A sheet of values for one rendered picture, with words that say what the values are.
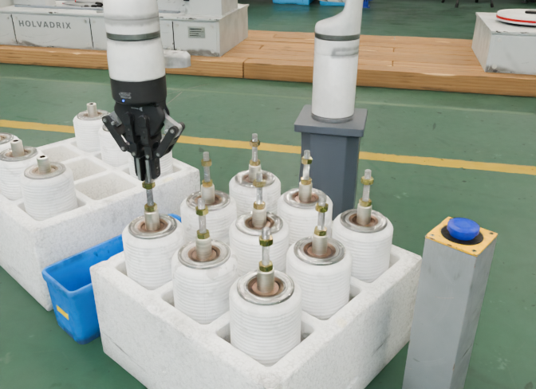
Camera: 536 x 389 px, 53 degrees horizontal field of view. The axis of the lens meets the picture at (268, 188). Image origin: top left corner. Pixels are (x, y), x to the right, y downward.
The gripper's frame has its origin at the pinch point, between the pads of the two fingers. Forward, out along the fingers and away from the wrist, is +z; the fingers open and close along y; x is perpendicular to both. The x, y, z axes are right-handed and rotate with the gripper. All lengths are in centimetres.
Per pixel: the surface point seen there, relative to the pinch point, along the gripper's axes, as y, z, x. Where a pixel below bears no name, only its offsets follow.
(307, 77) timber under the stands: -37, 33, 180
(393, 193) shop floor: 25, 35, 78
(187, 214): 2.2, 10.6, 6.6
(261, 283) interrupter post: 22.2, 8.6, -8.6
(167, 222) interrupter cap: 1.7, 9.7, 1.5
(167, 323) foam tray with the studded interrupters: 9.0, 17.5, -11.3
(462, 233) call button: 44.8, 2.5, 3.4
